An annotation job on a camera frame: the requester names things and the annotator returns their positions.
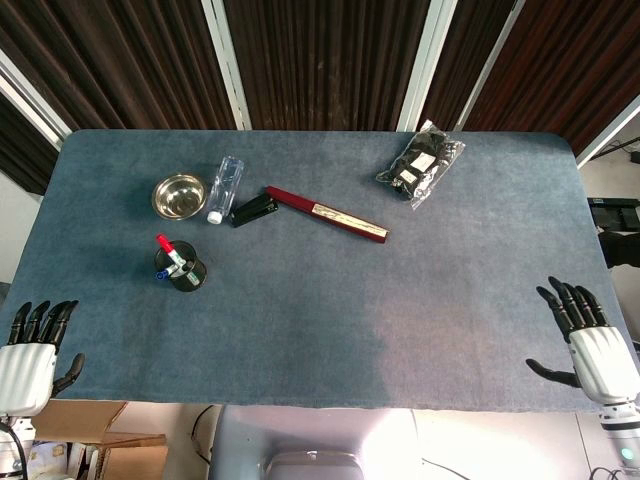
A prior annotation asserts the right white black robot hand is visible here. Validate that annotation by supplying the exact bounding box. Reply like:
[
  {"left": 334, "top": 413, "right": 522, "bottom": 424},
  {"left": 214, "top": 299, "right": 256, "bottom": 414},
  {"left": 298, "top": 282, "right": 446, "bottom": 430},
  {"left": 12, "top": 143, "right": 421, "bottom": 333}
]
[{"left": 525, "top": 275, "right": 640, "bottom": 405}]

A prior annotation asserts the long dark red box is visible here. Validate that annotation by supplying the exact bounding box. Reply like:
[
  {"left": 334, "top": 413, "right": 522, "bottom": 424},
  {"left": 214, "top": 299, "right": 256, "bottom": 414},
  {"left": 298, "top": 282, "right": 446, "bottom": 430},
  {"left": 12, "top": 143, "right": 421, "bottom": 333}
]
[{"left": 265, "top": 185, "right": 391, "bottom": 246}]

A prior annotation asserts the plastic bag of black items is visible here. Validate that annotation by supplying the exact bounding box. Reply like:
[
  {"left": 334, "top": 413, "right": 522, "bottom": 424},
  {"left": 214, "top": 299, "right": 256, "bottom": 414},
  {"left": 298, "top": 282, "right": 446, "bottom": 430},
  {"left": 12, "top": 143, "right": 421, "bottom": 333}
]
[{"left": 375, "top": 118, "right": 466, "bottom": 211}]

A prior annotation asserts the steel bowl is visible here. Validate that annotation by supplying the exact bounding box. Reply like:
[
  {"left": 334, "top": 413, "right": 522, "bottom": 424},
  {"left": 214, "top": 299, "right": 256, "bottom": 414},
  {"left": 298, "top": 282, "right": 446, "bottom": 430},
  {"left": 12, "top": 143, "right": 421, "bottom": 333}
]
[{"left": 151, "top": 173, "right": 208, "bottom": 220}]

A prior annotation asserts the black equipment case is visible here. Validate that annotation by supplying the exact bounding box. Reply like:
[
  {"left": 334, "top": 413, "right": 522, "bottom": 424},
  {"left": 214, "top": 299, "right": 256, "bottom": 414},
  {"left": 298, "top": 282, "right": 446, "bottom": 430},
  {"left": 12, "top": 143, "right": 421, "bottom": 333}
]
[{"left": 587, "top": 197, "right": 640, "bottom": 232}]

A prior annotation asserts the black cable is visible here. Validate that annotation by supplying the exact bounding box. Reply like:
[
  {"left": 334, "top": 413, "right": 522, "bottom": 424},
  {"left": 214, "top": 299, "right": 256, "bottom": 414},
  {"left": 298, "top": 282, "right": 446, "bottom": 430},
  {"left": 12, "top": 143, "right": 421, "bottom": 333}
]
[{"left": 191, "top": 404, "right": 216, "bottom": 464}]

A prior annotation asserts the cardboard box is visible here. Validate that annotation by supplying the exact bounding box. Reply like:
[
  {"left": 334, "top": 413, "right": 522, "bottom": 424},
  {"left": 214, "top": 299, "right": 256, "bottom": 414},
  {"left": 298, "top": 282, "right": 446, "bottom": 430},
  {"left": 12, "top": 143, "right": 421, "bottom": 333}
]
[{"left": 27, "top": 399, "right": 169, "bottom": 480}]

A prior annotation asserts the black mesh pen holder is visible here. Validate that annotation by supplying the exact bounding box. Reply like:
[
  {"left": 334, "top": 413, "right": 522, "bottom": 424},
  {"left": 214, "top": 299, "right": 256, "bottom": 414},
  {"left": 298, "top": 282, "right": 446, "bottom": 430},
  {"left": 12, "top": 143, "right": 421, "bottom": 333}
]
[{"left": 154, "top": 239, "right": 208, "bottom": 294}]

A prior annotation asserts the blue-capped white marker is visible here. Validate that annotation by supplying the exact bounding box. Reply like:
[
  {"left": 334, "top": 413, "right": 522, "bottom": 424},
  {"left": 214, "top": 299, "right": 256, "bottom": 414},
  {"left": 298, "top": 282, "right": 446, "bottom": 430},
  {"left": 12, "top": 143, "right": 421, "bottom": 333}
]
[{"left": 155, "top": 260, "right": 196, "bottom": 282}]

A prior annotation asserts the clear plastic water bottle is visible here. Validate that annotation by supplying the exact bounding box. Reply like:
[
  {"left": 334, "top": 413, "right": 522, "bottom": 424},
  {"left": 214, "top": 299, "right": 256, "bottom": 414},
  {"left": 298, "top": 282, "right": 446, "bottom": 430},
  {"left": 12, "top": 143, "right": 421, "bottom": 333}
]
[{"left": 206, "top": 155, "right": 246, "bottom": 225}]

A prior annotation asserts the robot torso base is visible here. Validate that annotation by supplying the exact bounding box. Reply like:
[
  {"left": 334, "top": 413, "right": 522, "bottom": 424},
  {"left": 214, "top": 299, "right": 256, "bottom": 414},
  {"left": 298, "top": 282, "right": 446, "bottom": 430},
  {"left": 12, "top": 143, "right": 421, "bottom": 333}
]
[{"left": 208, "top": 403, "right": 422, "bottom": 480}]

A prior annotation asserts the blue felt table cloth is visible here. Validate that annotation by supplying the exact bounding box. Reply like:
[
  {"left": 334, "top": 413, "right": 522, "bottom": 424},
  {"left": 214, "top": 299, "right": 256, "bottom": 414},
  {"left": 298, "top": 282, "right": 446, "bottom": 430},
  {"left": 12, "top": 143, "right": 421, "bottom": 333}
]
[{"left": 0, "top": 128, "right": 632, "bottom": 415}]

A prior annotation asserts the black stapler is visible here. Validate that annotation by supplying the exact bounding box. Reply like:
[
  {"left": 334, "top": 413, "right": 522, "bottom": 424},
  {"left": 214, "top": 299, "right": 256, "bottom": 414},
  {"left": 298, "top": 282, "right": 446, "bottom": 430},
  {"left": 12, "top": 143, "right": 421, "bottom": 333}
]
[{"left": 229, "top": 194, "right": 279, "bottom": 229}]

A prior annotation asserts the red cap marker pen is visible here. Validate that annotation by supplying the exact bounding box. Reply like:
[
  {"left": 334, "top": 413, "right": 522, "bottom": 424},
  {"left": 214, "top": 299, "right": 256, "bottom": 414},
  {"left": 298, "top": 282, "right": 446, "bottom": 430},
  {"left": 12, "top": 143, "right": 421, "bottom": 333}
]
[{"left": 155, "top": 233, "right": 184, "bottom": 268}]

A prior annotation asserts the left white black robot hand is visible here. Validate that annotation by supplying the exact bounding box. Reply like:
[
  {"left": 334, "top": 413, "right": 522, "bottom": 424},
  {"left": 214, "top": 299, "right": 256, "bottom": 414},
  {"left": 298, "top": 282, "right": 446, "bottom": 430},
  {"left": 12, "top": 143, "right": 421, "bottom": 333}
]
[{"left": 0, "top": 299, "right": 86, "bottom": 416}]

